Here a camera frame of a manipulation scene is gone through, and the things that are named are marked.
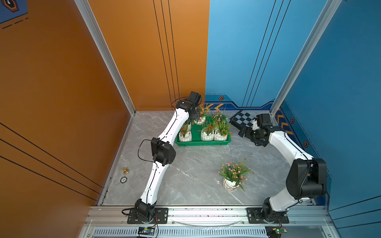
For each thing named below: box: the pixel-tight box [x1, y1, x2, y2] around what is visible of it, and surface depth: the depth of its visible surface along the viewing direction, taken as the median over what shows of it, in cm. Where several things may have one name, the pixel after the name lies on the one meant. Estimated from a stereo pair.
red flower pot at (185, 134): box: [178, 121, 192, 142], surface depth 98 cm
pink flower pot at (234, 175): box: [217, 158, 255, 193], surface depth 77 cm
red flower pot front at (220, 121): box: [211, 110, 231, 131], surface depth 96 cm
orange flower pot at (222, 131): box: [213, 118, 233, 141], surface depth 98 cm
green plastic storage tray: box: [175, 115, 232, 147], surface depth 98 cm
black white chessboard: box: [228, 110, 255, 130], surface depth 114 cm
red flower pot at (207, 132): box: [200, 120, 215, 141], surface depth 98 cm
